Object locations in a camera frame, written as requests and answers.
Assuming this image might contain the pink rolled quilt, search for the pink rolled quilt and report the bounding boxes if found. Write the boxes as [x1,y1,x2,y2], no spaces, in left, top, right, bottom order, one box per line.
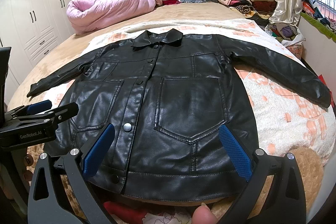
[66,0,157,35]

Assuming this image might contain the black leather jacket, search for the black leather jacket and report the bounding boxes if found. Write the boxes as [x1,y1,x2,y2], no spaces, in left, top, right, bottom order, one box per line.
[26,28,332,202]

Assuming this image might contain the red garment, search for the red garment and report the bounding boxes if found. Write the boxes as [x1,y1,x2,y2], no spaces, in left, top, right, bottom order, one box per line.
[103,201,157,223]

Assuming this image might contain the bag of clothes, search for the bag of clothes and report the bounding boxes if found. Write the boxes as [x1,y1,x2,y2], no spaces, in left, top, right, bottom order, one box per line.
[265,23,305,47]

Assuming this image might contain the tan bed sheet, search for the tan bed sheet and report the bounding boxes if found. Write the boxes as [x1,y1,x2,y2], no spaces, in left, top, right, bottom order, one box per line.
[7,1,325,219]

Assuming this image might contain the clothes along window sill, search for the clothes along window sill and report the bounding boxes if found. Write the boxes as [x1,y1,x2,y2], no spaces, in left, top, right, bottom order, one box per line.
[301,0,335,42]

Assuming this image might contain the right hand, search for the right hand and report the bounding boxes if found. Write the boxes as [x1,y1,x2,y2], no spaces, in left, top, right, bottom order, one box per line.
[192,202,218,224]

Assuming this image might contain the white wardrobe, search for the white wardrobe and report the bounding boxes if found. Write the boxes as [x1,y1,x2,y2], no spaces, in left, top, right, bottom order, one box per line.
[1,0,74,104]

